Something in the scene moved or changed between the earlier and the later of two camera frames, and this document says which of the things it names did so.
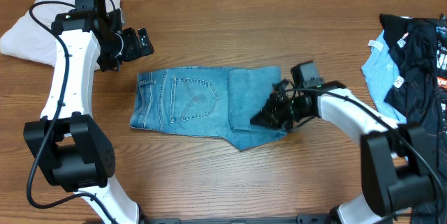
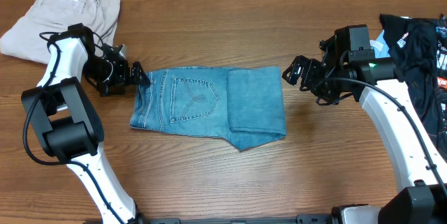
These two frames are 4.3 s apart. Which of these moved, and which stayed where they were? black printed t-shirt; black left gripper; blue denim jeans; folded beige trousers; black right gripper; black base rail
Moved: black left gripper; black right gripper
Stayed: blue denim jeans; black base rail; black printed t-shirt; folded beige trousers
